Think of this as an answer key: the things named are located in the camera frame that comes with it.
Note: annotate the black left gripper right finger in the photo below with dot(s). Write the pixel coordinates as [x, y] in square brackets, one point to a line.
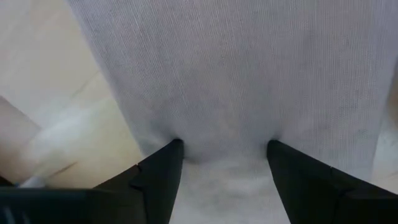
[311, 193]

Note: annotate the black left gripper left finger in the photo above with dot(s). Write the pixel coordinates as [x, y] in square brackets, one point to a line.
[158, 186]

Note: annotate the beige cloth napkin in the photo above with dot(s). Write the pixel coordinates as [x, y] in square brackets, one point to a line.
[233, 77]

